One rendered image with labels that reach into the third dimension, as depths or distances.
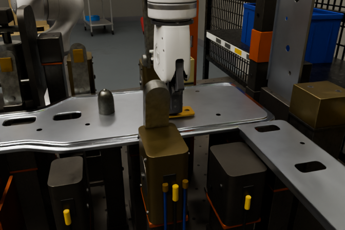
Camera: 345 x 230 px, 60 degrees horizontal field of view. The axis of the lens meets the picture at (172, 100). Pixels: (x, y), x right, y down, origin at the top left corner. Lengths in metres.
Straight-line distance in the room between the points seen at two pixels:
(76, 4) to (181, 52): 0.69
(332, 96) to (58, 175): 0.47
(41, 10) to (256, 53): 0.69
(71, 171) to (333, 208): 0.36
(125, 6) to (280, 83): 7.74
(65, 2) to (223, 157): 0.80
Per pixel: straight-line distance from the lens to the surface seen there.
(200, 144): 1.08
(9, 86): 0.76
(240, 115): 0.61
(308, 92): 0.61
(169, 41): 0.50
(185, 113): 0.59
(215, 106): 0.64
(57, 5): 1.12
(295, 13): 0.69
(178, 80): 0.51
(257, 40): 0.85
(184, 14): 0.51
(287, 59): 0.71
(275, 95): 0.73
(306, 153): 0.53
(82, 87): 0.75
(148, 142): 0.43
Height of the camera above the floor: 1.27
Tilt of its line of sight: 24 degrees down
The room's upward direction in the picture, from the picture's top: straight up
